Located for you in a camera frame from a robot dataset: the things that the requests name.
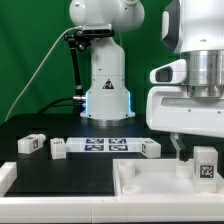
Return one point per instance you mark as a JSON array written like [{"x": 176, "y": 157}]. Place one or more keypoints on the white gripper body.
[{"x": 170, "y": 108}]

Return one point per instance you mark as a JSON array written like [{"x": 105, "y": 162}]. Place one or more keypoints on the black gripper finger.
[{"x": 181, "y": 152}]

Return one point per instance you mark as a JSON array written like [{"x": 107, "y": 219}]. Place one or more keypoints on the white square tabletop part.
[{"x": 166, "y": 177}]

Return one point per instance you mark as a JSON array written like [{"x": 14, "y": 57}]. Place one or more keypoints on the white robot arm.
[{"x": 193, "y": 29}]

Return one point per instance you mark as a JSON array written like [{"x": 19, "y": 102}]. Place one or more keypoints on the white plate with markers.
[{"x": 107, "y": 145}]

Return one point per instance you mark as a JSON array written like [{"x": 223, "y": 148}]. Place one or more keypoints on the white U-shaped obstacle frame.
[{"x": 113, "y": 209}]

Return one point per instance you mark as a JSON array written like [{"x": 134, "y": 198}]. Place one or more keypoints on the grey mounted camera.
[{"x": 97, "y": 29}]

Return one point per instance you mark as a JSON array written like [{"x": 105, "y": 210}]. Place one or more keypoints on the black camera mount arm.
[{"x": 76, "y": 63}]

